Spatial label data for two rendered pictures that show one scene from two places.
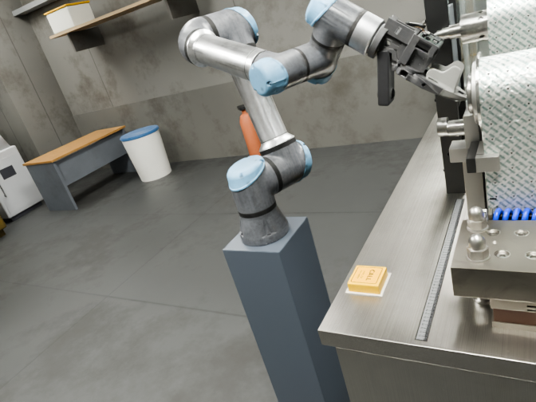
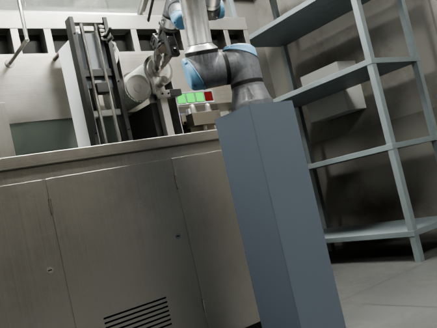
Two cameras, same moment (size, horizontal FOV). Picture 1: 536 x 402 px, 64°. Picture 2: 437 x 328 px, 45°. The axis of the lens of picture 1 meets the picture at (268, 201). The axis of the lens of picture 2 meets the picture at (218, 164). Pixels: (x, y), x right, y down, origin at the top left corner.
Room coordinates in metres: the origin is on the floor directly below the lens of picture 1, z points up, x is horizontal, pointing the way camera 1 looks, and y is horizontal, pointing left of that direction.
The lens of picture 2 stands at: (2.97, 0.46, 0.63)
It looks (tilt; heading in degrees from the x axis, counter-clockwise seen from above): 3 degrees up; 198
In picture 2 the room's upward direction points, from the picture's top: 13 degrees counter-clockwise
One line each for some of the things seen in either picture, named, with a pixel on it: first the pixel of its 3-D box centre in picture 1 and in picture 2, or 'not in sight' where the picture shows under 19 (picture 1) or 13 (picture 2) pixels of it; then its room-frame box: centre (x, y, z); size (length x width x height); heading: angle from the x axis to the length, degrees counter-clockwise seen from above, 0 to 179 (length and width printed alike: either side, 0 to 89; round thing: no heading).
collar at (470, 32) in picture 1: (476, 26); not in sight; (1.00, -0.57, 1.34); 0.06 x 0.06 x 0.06; 54
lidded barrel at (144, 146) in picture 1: (147, 154); not in sight; (5.49, 1.30, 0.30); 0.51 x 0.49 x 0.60; 55
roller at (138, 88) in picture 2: not in sight; (127, 95); (0.81, -0.61, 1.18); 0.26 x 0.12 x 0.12; 54
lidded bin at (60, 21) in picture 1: (71, 17); not in sight; (5.82, 1.61, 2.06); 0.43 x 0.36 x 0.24; 55
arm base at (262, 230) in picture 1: (261, 218); (250, 95); (1.18, 0.04, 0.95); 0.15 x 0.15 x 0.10
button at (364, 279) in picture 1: (368, 279); not in sight; (0.79, -0.16, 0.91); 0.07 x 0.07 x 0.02; 54
